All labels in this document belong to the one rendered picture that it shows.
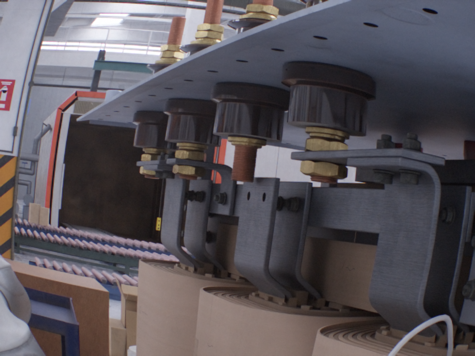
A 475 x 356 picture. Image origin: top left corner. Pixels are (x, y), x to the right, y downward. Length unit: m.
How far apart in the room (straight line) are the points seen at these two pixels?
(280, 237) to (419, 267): 0.50
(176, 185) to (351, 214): 0.61
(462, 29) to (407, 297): 0.29
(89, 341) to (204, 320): 1.16
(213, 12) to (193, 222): 0.41
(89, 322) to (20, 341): 1.62
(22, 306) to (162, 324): 0.34
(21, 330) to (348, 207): 0.49
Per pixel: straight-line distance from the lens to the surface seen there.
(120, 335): 4.30
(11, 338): 0.75
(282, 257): 1.22
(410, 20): 0.63
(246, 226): 1.23
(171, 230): 1.61
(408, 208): 0.80
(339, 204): 1.08
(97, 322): 2.37
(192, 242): 1.64
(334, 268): 1.18
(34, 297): 2.12
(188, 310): 1.49
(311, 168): 0.94
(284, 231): 1.22
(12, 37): 11.58
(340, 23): 0.70
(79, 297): 2.35
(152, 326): 1.57
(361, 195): 1.03
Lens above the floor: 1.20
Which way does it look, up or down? 2 degrees up
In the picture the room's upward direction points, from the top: 7 degrees clockwise
